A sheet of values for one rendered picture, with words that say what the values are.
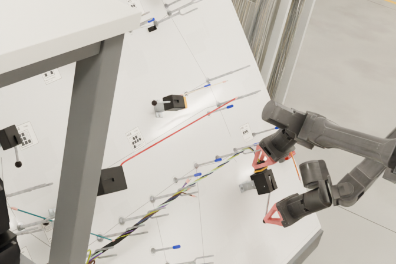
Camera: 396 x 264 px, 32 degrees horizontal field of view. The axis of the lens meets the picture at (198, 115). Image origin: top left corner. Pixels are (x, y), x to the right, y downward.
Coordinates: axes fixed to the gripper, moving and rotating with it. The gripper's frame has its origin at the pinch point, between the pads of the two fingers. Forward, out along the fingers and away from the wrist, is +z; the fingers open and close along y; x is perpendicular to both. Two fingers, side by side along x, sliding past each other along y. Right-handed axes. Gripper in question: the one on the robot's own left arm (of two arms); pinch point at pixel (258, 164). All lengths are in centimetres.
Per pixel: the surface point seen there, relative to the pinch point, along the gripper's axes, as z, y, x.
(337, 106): 121, -298, -37
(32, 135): -4, 63, -26
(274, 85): 35, -97, -34
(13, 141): -10, 73, -24
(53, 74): -9, 52, -37
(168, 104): -8.3, 25.9, -21.5
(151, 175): 3.1, 33.5, -10.3
